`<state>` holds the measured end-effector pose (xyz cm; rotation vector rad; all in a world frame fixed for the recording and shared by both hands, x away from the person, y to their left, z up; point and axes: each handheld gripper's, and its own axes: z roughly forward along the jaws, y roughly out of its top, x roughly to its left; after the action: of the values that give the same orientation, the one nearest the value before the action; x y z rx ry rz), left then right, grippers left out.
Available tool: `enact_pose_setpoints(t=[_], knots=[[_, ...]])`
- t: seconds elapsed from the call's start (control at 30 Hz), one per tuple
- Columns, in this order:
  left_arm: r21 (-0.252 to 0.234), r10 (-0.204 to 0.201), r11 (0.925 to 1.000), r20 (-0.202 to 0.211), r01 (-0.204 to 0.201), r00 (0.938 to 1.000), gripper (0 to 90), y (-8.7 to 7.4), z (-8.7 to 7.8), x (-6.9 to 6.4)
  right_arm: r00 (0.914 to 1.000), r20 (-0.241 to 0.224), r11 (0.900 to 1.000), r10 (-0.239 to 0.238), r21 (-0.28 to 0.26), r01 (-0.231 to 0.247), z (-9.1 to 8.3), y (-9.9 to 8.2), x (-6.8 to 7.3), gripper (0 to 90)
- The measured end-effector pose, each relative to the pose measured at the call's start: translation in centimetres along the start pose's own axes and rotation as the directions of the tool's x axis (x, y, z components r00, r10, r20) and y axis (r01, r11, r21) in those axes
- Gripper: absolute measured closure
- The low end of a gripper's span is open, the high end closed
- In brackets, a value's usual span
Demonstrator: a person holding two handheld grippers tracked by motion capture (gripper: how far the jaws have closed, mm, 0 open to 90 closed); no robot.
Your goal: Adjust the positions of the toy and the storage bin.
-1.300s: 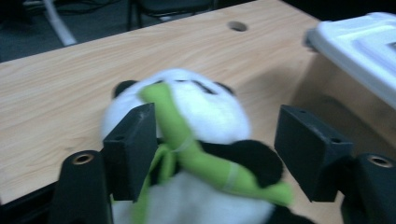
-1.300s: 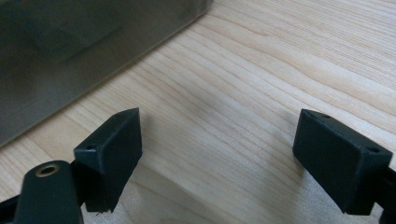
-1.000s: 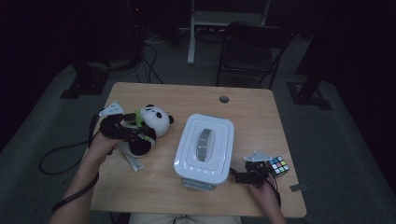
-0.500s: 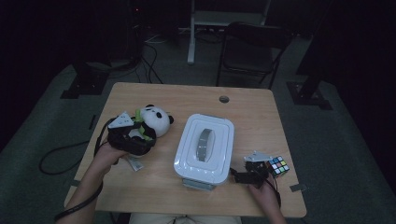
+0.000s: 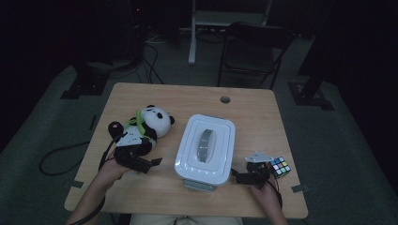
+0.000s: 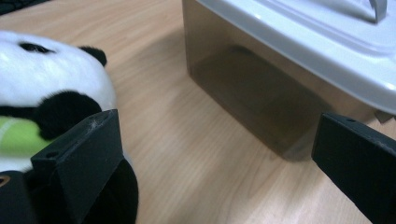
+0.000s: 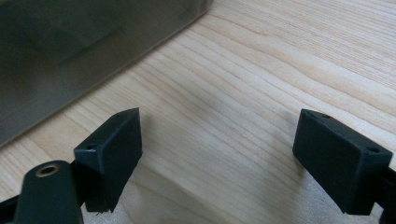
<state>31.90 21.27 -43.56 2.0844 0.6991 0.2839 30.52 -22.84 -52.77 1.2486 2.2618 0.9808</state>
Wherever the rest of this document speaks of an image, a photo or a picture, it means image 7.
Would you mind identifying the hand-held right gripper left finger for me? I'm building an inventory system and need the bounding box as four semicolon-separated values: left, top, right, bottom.
73;107;144;214

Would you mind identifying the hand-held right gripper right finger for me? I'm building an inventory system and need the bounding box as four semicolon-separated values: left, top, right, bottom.
292;108;394;217

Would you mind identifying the clear plastic storage box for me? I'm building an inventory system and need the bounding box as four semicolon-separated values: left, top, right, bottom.
0;0;214;148

